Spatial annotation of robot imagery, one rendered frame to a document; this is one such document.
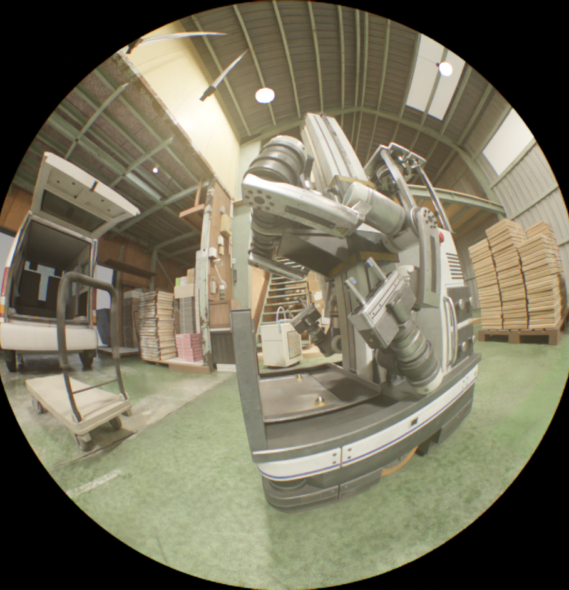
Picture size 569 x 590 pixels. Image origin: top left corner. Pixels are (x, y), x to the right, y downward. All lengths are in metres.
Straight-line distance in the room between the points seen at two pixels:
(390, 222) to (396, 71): 6.77
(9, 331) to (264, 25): 6.19
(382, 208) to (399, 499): 0.79
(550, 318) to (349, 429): 1.99
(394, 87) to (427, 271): 6.94
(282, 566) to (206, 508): 0.28
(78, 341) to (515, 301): 4.55
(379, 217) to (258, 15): 5.38
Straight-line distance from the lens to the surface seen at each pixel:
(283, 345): 1.99
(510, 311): 2.28
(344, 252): 0.57
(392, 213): 0.49
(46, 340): 2.53
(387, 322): 0.32
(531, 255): 2.14
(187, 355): 2.57
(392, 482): 0.71
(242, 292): 3.01
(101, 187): 1.96
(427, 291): 0.43
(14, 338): 2.55
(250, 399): 0.29
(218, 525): 0.65
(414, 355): 0.37
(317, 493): 0.48
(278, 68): 5.62
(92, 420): 0.92
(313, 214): 0.40
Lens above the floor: 0.55
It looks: 8 degrees up
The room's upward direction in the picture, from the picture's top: 5 degrees counter-clockwise
